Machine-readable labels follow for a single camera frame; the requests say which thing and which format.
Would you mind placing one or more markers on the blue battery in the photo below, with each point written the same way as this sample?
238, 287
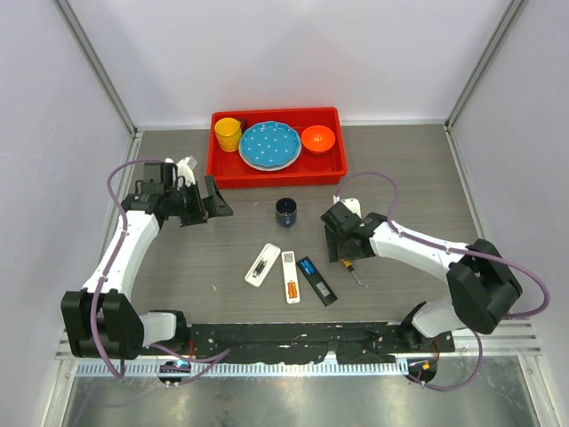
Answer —
308, 270
306, 262

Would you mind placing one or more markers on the orange bowl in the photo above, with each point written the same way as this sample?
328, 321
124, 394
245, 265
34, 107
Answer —
318, 139

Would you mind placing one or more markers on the slotted cable duct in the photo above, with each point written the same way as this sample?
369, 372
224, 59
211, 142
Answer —
165, 368

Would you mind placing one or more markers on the yellow handled screwdriver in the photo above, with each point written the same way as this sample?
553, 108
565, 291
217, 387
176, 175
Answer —
348, 265

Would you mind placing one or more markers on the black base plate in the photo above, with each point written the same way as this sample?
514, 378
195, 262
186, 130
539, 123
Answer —
303, 343

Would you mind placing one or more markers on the black remote control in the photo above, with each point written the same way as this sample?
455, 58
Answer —
318, 284

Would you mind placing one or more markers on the slim white remote control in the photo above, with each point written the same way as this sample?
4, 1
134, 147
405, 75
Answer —
290, 274

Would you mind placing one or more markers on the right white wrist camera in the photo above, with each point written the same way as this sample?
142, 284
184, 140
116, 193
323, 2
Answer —
351, 203

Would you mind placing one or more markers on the blue polka dot plate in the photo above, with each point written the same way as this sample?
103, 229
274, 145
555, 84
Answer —
270, 146

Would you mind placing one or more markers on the upper blue battery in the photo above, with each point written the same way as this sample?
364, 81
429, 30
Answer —
306, 262

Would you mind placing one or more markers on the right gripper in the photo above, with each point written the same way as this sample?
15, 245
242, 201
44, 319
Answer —
332, 247

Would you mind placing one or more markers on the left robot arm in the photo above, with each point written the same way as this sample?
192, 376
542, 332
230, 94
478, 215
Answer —
100, 316

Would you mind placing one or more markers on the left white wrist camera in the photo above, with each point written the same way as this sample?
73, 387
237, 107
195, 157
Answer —
181, 174

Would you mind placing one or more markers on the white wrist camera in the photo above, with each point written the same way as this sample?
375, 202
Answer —
181, 174
351, 203

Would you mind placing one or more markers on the lower blue battery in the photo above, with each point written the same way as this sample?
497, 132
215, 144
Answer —
308, 270

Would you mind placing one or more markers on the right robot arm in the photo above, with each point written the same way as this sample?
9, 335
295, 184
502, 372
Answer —
482, 289

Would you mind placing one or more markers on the dark blue round cup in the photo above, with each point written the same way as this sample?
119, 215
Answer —
286, 212

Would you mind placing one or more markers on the red plastic tray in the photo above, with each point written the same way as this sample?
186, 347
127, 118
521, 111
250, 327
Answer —
231, 172

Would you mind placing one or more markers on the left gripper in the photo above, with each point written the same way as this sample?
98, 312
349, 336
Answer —
213, 204

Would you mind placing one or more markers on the yellow ribbed cup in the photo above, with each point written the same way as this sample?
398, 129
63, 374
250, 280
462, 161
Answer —
229, 132

